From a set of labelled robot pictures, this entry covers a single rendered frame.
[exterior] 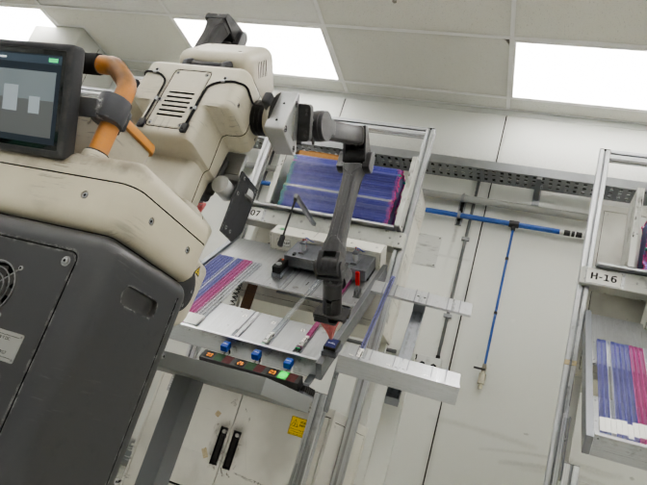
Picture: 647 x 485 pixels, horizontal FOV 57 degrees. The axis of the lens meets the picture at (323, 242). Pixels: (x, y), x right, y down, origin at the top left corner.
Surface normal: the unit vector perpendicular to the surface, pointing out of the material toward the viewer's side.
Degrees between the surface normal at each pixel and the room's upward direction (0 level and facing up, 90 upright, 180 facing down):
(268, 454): 90
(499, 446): 90
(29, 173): 90
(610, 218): 90
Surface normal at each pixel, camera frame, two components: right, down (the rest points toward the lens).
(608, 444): -0.37, 0.37
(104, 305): 0.92, 0.18
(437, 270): -0.25, -0.37
